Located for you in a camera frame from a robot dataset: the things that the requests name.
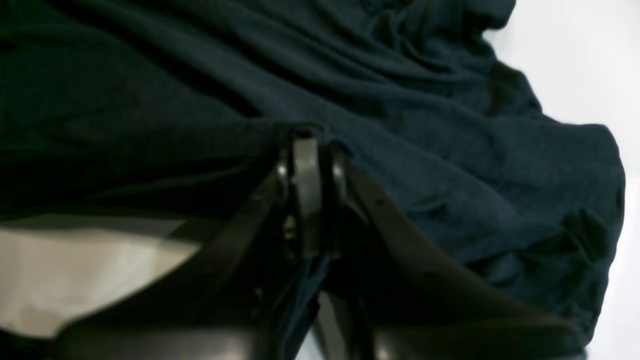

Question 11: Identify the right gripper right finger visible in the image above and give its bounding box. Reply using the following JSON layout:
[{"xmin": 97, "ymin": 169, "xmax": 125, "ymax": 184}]
[{"xmin": 327, "ymin": 144, "xmax": 586, "ymax": 360}]

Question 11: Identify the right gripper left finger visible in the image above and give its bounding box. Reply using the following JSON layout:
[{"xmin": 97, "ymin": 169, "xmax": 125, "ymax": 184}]
[{"xmin": 52, "ymin": 137, "xmax": 321, "ymax": 360}]

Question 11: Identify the black long-sleeve t-shirt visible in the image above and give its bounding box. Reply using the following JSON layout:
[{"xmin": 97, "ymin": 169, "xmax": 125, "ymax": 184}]
[{"xmin": 1, "ymin": 0, "xmax": 626, "ymax": 360}]

